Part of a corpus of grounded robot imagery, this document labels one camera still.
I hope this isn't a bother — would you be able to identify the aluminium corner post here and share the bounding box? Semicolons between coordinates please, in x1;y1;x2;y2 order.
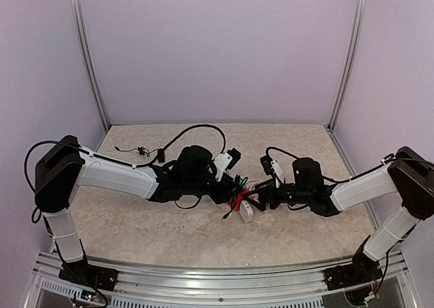
326;0;367;134
70;0;111;134

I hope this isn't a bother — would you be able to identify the right aluminium corner post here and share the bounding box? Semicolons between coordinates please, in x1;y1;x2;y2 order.
326;0;367;134

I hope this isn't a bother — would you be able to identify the thin black adapter cable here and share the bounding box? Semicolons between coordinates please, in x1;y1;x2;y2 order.
113;145;160;159

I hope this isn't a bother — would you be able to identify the black power adapter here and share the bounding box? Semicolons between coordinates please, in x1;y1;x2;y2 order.
157;149;165;163

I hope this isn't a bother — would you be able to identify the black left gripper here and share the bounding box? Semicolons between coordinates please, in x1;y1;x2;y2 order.
184;172;243;205

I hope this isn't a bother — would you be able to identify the left aluminium corner post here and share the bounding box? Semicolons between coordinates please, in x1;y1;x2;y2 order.
70;0;111;134

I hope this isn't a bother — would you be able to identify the aluminium table frame rail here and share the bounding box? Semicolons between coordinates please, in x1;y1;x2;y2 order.
19;251;422;307

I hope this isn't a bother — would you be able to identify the black USB cable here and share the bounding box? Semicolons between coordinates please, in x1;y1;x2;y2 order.
220;174;252;221

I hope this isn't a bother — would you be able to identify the white flat plug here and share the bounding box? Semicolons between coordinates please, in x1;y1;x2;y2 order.
239;200;254;223

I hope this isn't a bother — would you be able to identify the pink round power strip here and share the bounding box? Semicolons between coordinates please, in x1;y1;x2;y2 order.
216;202;239;213

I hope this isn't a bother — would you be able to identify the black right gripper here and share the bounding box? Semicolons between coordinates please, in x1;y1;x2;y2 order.
242;177;312;212

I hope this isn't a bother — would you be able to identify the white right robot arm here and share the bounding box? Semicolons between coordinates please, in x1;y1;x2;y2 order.
243;147;433;290

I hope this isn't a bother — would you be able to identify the red cube socket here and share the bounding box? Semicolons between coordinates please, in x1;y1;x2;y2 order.
226;189;249;212

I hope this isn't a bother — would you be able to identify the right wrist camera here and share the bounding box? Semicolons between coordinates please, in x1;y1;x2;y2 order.
260;155;285;188

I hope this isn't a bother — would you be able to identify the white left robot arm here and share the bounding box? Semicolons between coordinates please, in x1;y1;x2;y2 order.
29;135;241;286

